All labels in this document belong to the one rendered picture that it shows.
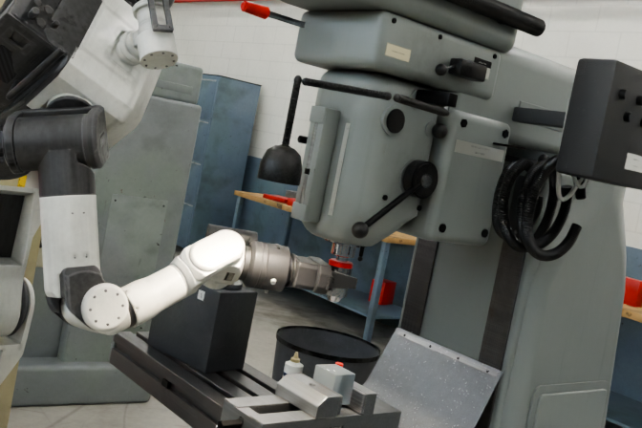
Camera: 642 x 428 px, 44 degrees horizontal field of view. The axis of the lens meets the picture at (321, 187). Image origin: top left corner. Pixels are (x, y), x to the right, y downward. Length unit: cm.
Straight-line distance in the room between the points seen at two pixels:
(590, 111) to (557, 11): 516
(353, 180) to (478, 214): 31
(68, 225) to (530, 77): 96
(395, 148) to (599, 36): 497
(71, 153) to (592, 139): 88
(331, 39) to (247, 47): 818
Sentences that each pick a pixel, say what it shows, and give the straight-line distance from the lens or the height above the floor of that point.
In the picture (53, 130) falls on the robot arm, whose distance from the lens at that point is 136.
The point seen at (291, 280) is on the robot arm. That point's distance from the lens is 151.
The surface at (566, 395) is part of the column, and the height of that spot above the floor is 105.
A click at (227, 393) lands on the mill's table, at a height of 93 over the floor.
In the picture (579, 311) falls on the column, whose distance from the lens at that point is 188.
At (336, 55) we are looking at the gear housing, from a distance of 146.
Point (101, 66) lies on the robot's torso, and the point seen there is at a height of 154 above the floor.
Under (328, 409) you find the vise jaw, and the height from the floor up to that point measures 102.
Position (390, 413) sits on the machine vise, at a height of 100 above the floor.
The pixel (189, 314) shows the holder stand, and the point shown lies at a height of 104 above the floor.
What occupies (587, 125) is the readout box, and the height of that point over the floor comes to 160.
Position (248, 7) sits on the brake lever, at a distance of 147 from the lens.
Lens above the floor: 148
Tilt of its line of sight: 3 degrees down
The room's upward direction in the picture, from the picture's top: 11 degrees clockwise
